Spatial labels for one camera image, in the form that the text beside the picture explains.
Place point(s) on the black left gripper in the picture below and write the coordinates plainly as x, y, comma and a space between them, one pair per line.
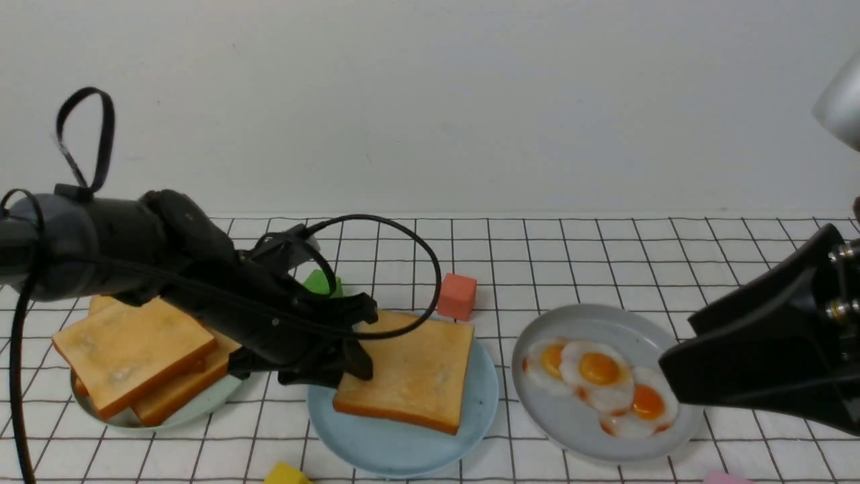
248, 295

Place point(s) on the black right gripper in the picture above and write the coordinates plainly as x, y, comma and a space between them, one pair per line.
786, 342

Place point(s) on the toast slice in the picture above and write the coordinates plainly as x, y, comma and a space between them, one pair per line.
417, 378
168, 397
79, 387
121, 353

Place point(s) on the fried egg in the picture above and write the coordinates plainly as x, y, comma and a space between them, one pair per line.
541, 366
653, 410
598, 375

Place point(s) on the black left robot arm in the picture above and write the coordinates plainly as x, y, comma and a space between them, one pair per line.
75, 241

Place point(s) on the green cube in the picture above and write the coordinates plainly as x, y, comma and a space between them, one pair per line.
317, 283

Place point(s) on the light blue plate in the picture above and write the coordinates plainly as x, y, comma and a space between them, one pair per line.
401, 451

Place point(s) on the orange cube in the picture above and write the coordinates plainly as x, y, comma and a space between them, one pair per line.
457, 297

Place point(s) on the yellow cube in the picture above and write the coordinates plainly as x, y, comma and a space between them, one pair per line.
286, 474

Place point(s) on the pink cube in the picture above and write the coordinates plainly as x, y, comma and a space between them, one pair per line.
720, 477

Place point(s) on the white grid tablecloth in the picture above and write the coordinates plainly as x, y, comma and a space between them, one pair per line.
662, 268

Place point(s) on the green plate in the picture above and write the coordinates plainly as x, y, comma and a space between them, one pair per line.
207, 402

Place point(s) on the grey plate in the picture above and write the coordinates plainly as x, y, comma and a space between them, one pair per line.
571, 423

